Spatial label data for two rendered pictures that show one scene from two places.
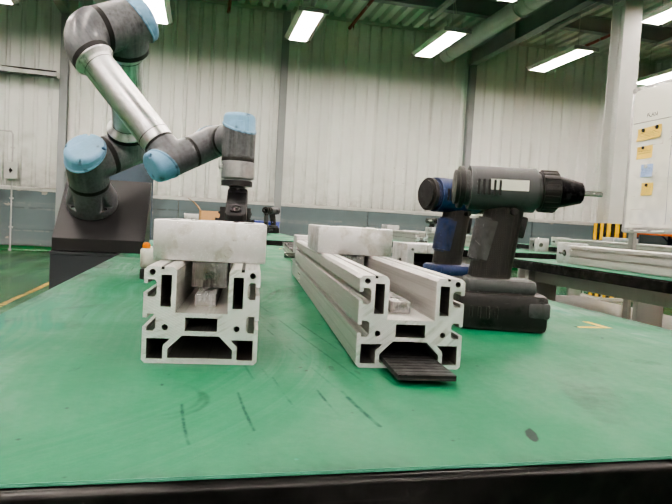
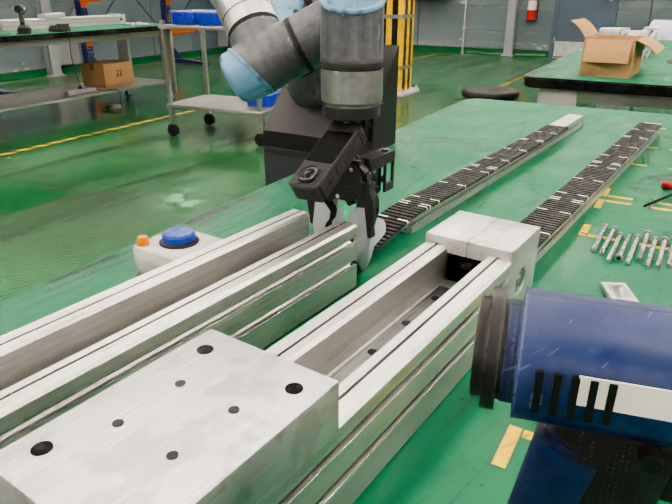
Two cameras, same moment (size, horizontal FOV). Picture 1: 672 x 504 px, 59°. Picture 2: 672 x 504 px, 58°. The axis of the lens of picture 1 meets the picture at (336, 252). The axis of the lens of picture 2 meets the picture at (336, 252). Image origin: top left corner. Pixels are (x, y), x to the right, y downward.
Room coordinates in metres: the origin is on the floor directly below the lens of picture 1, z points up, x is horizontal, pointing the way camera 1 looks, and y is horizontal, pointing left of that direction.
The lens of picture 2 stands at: (0.80, -0.27, 1.12)
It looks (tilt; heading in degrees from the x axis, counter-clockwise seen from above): 23 degrees down; 43
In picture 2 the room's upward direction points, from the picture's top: straight up
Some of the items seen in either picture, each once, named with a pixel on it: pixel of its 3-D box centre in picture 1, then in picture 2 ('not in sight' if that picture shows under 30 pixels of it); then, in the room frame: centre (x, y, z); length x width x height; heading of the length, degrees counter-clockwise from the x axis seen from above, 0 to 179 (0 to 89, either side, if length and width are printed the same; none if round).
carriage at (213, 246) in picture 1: (214, 250); not in sight; (0.66, 0.14, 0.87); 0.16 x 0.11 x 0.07; 8
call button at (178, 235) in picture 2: not in sight; (179, 238); (1.17, 0.34, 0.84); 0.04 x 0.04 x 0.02
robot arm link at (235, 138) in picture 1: (238, 137); (352, 18); (1.37, 0.24, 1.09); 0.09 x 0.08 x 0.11; 43
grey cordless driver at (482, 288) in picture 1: (523, 248); not in sight; (0.80, -0.26, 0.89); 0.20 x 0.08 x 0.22; 87
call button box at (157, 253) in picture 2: (168, 262); (186, 264); (1.17, 0.33, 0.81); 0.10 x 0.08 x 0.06; 98
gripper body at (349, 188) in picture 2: (235, 207); (354, 151); (1.37, 0.24, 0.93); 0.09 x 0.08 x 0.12; 8
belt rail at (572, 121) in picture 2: not in sight; (512, 157); (1.98, 0.33, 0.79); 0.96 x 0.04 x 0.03; 8
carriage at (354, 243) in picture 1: (346, 247); (182, 463); (0.94, -0.02, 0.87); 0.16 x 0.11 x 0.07; 8
